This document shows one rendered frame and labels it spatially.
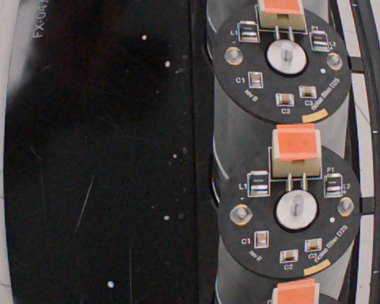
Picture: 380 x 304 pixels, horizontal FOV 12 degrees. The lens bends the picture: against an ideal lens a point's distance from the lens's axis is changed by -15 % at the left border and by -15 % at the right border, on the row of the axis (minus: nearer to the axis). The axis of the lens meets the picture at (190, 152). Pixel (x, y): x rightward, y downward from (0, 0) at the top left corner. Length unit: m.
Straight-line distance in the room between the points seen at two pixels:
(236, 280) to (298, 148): 0.02
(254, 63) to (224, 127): 0.02
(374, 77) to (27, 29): 0.10
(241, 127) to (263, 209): 0.02
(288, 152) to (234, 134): 0.02
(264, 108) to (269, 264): 0.03
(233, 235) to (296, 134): 0.02
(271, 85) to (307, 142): 0.02
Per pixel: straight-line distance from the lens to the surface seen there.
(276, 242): 0.31
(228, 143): 0.34
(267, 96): 0.33
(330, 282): 0.32
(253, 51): 0.33
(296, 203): 0.31
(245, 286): 0.32
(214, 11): 0.36
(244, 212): 0.32
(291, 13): 0.33
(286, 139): 0.32
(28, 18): 0.40
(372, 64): 0.33
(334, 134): 0.34
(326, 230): 0.32
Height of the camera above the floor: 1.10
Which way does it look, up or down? 62 degrees down
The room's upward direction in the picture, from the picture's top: straight up
